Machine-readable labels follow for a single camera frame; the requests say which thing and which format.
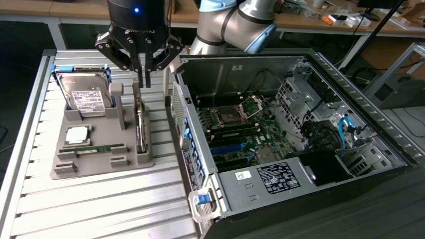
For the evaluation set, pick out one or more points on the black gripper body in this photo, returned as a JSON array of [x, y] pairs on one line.
[[138, 22]]

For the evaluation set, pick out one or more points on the small green graphics card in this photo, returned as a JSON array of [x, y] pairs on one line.
[[142, 129]]

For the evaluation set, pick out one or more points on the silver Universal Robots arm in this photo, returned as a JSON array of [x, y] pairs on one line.
[[232, 22]]

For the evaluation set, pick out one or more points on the open black PC case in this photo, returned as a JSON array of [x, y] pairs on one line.
[[206, 74]]

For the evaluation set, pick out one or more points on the hard disk in blue carrier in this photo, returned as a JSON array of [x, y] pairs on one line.
[[86, 97]]

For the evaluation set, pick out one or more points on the grey plastic parts rack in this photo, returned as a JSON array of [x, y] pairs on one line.
[[99, 133]]

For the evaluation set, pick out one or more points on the CPU socket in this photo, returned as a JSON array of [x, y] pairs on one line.
[[230, 117]]

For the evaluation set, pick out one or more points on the metal socket cover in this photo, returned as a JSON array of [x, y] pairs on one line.
[[252, 104]]

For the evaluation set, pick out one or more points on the silver CPU chip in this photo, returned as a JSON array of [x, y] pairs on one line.
[[77, 135]]

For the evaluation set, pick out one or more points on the green RAM stick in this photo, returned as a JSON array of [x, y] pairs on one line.
[[97, 148]]

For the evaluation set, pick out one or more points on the black RAM stick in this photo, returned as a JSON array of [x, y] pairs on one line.
[[232, 133]]

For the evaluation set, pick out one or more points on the blue expansion slot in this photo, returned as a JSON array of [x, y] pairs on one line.
[[230, 148]]

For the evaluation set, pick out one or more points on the perforated metal drive cage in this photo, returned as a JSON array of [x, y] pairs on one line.
[[299, 97]]

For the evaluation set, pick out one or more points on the green motherboard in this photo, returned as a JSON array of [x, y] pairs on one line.
[[266, 139]]

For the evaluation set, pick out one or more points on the grey chipset heat sink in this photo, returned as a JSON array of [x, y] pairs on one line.
[[266, 154]]

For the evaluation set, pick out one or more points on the small orange box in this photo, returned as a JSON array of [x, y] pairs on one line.
[[332, 20]]

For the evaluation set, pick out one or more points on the blue case release latch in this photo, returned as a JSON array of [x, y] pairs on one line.
[[202, 200]]

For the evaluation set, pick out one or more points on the grey power supply unit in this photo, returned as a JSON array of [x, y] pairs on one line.
[[250, 189]]

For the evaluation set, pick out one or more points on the small white box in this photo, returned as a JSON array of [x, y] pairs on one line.
[[359, 21]]

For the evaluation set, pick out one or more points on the black slanted pole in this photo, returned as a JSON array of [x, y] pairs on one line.
[[374, 32]]

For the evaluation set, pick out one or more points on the black monitor stand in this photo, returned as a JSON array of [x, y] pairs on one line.
[[368, 13]]

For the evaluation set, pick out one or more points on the black plastic shroud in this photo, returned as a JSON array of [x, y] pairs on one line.
[[326, 169]]

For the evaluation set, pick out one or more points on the grey computer tower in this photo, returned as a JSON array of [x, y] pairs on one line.
[[399, 92]]

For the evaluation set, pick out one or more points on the slotted metal disk bay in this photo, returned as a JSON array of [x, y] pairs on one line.
[[362, 161]]

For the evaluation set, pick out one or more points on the wooden desk white frame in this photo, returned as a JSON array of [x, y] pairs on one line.
[[50, 7], [332, 28]]

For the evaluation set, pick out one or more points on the aluminium profile frame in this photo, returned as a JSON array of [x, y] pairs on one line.
[[412, 49]]

